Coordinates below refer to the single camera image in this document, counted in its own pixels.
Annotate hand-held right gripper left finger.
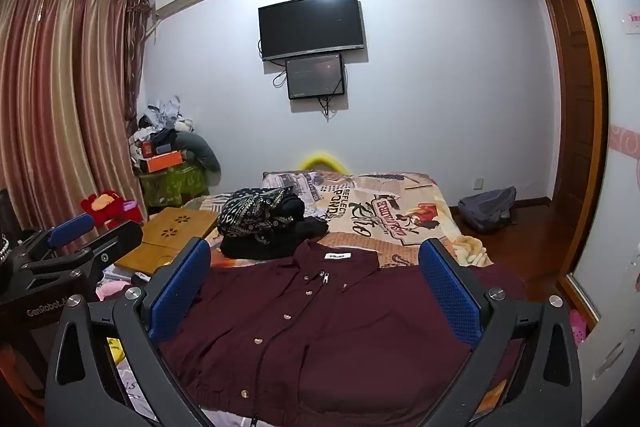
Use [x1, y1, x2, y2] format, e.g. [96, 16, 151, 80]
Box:
[45, 238, 221, 427]

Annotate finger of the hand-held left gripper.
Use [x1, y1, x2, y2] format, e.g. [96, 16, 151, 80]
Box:
[75, 221, 145, 280]
[35, 213, 97, 258]

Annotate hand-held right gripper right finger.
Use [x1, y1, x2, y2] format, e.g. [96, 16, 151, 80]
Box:
[419, 237, 596, 427]

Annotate maroon button shirt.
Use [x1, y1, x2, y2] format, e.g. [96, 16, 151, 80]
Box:
[150, 239, 531, 423]

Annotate black folded clothes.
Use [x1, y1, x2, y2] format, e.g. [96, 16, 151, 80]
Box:
[220, 194, 331, 260]

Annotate pile of clothes and papers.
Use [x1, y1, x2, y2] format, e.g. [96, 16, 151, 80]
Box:
[129, 95, 197, 158]

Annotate red plush toy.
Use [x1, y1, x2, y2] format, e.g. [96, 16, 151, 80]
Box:
[80, 189, 147, 229]

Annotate wooden lap desk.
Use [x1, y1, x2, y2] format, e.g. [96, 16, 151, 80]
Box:
[114, 207, 221, 278]

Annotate cream fuzzy blanket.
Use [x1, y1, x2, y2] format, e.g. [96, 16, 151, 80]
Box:
[459, 234, 494, 269]

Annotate pink cloth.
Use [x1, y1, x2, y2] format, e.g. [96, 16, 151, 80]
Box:
[96, 279, 132, 304]

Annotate green patterned box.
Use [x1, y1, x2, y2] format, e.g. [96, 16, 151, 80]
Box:
[137, 162, 208, 210]

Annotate yellow cloth item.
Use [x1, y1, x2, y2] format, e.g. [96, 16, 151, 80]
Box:
[104, 336, 127, 364]

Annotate orange box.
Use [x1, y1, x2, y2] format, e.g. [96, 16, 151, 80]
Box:
[146, 150, 184, 174]

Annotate grey backpack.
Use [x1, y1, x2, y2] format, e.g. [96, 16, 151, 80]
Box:
[457, 186, 518, 235]

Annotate navy patterned cloth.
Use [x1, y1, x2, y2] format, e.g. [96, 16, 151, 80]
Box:
[217, 187, 301, 240]

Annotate printed blanket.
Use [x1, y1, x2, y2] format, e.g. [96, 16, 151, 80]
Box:
[95, 171, 496, 427]

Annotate striped brown curtain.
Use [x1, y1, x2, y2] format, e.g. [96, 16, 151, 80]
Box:
[0, 0, 151, 240]

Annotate grey plush pillow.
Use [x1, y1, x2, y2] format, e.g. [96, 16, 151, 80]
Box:
[172, 131, 222, 188]

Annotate pink slipper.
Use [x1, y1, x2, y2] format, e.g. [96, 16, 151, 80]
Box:
[569, 309, 587, 347]

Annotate yellow round object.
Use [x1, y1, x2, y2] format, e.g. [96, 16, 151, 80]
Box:
[300, 151, 351, 172]

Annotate white wardrobe door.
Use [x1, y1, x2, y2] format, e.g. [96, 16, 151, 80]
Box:
[545, 0, 640, 390]

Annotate wooden door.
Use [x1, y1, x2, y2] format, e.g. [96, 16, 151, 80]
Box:
[542, 0, 608, 210]

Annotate small black wall monitor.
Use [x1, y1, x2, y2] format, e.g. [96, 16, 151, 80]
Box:
[286, 54, 347, 100]

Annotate black wall television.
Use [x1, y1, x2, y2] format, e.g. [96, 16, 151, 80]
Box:
[258, 0, 366, 62]

